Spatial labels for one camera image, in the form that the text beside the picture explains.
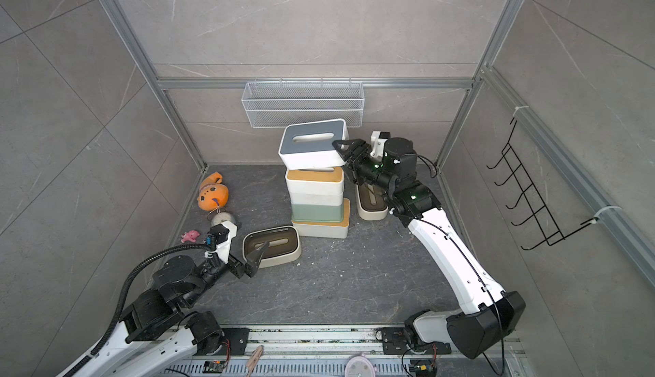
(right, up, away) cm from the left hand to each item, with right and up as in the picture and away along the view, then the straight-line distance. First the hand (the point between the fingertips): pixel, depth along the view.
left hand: (255, 231), depth 64 cm
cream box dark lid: (+2, -9, +25) cm, 27 cm away
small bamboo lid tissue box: (+20, +7, +17) cm, 27 cm away
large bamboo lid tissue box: (+17, -4, +27) cm, 32 cm away
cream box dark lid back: (+35, +5, +37) cm, 51 cm away
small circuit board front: (-14, -40, +7) cm, 43 cm away
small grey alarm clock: (-25, -1, +33) cm, 41 cm away
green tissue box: (+14, +2, +26) cm, 30 cm away
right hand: (+21, +21, -1) cm, 29 cm away
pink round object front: (+27, -38, +5) cm, 47 cm away
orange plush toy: (-28, +9, +34) cm, 45 cm away
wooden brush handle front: (-3, -37, +6) cm, 38 cm away
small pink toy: (-34, -7, +30) cm, 46 cm away
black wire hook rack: (+73, +3, 0) cm, 73 cm away
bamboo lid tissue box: (+19, +13, +11) cm, 26 cm away
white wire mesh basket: (-3, +44, +37) cm, 58 cm away
